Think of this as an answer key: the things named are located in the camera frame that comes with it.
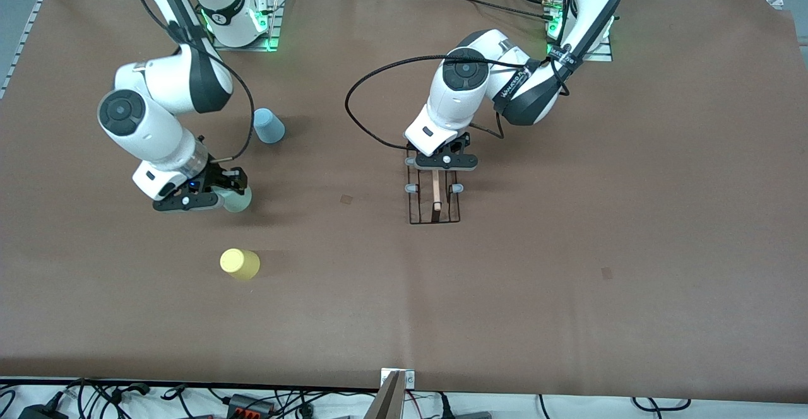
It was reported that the pale green plastic cup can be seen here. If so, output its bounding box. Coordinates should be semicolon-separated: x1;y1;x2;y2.
218;186;253;213

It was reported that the black wire cup holder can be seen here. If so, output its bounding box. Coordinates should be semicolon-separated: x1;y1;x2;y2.
404;143;465;225

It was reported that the yellow plastic cup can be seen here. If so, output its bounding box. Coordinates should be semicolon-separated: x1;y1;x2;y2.
220;248;261;281

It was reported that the light blue plastic cup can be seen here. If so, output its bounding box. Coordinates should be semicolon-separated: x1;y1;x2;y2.
251;108;286;145

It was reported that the brown table cover sheet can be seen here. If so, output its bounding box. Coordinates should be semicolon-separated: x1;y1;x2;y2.
0;0;808;404

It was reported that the black orange connector box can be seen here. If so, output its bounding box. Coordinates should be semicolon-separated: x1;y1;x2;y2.
226;394;276;418

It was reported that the black power adapter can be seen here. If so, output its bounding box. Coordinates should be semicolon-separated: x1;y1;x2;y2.
18;403;69;419

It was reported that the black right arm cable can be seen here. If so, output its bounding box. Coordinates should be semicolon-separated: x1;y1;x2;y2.
133;0;256;162

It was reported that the black base power cable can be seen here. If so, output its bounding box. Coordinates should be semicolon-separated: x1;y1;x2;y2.
404;0;557;23

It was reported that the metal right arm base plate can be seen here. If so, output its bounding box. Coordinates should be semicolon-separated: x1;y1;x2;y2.
210;0;283;52

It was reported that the aluminium side rail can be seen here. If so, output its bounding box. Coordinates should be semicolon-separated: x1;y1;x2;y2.
0;0;48;101

